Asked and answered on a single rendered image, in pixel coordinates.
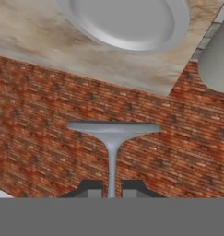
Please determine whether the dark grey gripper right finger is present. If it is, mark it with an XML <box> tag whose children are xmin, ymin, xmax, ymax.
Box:
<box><xmin>120</xmin><ymin>179</ymin><xmax>166</xmax><ymax>199</ymax></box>

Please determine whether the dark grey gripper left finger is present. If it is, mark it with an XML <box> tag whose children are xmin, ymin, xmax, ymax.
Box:
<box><xmin>59</xmin><ymin>179</ymin><xmax>105</xmax><ymax>199</ymax></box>

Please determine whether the grey wine glass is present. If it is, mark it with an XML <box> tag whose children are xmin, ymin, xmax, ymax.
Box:
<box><xmin>66</xmin><ymin>120</ymin><xmax>162</xmax><ymax>199</ymax></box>

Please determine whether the white round plate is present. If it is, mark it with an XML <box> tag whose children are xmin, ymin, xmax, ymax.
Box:
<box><xmin>55</xmin><ymin>0</ymin><xmax>191</xmax><ymax>53</ymax></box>

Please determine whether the pale grey rounded stool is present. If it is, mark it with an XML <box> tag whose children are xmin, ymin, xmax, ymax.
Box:
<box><xmin>197</xmin><ymin>20</ymin><xmax>224</xmax><ymax>94</ymax></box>

